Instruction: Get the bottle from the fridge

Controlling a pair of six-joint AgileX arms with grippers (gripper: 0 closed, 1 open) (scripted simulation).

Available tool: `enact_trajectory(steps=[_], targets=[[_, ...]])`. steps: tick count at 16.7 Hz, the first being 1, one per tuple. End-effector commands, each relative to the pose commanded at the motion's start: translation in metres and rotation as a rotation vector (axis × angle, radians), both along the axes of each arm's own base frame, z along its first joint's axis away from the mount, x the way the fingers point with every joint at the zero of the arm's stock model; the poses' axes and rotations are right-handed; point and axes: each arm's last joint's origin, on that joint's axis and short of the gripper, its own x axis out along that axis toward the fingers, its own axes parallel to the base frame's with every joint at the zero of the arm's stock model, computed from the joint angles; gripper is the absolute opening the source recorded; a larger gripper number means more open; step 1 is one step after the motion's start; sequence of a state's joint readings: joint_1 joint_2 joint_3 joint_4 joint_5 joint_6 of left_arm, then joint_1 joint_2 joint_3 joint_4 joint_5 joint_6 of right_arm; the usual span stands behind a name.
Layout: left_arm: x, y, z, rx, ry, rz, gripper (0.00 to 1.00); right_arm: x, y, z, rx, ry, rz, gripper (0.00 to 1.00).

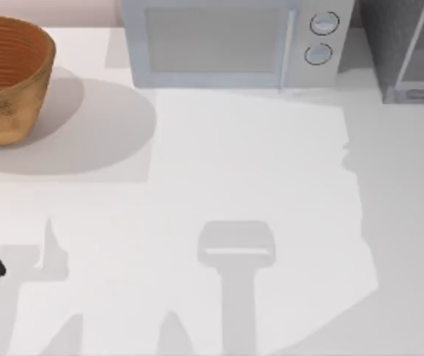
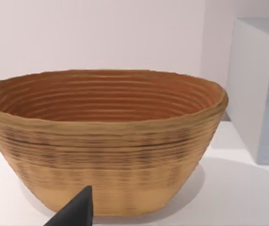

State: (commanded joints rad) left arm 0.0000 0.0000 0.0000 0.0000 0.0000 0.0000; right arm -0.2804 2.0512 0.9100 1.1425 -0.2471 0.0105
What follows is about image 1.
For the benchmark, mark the microwave door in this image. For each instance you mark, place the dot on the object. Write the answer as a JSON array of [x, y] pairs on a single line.
[[212, 41]]

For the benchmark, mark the pale microwave oven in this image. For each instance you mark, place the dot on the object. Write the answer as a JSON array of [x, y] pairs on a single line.
[[340, 44]]

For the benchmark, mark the brown woven basket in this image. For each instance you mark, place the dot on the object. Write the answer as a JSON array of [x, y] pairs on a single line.
[[10, 100]]

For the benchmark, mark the round microwave knob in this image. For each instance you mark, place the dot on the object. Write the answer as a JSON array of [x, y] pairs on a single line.
[[324, 23], [318, 54]]

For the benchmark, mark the grey cabinet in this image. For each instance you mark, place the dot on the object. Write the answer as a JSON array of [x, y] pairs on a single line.
[[393, 48]]

